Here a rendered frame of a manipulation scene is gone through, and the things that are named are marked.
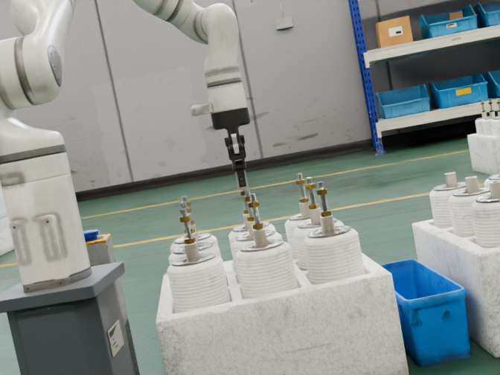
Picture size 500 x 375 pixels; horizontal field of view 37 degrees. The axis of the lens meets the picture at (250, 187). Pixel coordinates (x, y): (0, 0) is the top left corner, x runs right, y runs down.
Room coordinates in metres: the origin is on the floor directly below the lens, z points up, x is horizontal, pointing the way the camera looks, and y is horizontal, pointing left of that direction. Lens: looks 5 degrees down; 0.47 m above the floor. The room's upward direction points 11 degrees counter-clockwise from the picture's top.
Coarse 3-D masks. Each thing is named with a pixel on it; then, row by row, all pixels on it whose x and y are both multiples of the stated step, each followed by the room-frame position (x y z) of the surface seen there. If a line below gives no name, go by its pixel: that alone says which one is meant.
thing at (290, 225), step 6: (288, 222) 1.47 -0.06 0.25; (294, 222) 1.45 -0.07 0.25; (300, 222) 1.44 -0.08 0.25; (288, 228) 1.46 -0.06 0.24; (294, 228) 1.45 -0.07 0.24; (288, 234) 1.47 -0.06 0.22; (288, 240) 1.48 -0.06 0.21; (294, 240) 1.45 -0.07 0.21; (294, 246) 1.45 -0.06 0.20; (294, 252) 1.46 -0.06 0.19; (294, 258) 1.46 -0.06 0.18
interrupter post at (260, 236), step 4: (264, 228) 1.24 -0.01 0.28; (256, 232) 1.23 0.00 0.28; (260, 232) 1.23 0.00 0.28; (264, 232) 1.23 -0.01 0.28; (256, 236) 1.23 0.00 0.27; (260, 236) 1.23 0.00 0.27; (264, 236) 1.23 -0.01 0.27; (256, 240) 1.23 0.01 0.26; (260, 240) 1.23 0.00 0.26; (264, 240) 1.23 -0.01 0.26; (256, 244) 1.23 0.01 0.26; (260, 244) 1.23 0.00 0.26; (264, 244) 1.23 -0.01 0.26; (256, 248) 1.23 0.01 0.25
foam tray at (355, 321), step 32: (320, 288) 1.17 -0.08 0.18; (352, 288) 1.17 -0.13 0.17; (384, 288) 1.17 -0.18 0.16; (160, 320) 1.15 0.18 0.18; (192, 320) 1.15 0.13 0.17; (224, 320) 1.16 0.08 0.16; (256, 320) 1.16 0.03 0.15; (288, 320) 1.16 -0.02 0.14; (320, 320) 1.17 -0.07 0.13; (352, 320) 1.17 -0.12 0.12; (384, 320) 1.17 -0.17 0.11; (192, 352) 1.15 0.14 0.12; (224, 352) 1.16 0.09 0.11; (256, 352) 1.16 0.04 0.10; (288, 352) 1.16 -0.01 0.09; (320, 352) 1.17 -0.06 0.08; (352, 352) 1.17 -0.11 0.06; (384, 352) 1.17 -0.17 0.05
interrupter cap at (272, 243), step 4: (268, 240) 1.27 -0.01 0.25; (272, 240) 1.26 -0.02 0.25; (276, 240) 1.26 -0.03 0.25; (280, 240) 1.25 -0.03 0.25; (248, 244) 1.26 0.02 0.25; (252, 244) 1.26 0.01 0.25; (268, 244) 1.25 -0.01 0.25; (272, 244) 1.23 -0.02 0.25; (276, 244) 1.21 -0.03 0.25; (280, 244) 1.22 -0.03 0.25; (240, 248) 1.24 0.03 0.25; (244, 248) 1.24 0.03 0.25; (248, 248) 1.24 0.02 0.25; (252, 248) 1.24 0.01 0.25; (260, 248) 1.21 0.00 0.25; (264, 248) 1.20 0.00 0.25; (268, 248) 1.20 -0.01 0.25; (272, 248) 1.21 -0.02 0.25
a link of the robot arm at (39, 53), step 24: (24, 0) 1.10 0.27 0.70; (48, 0) 1.09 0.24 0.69; (72, 0) 1.17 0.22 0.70; (24, 24) 1.09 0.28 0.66; (48, 24) 1.03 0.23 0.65; (24, 48) 0.96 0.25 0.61; (48, 48) 0.98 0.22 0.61; (24, 72) 0.95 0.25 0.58; (48, 72) 0.96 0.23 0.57; (48, 96) 0.97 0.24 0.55
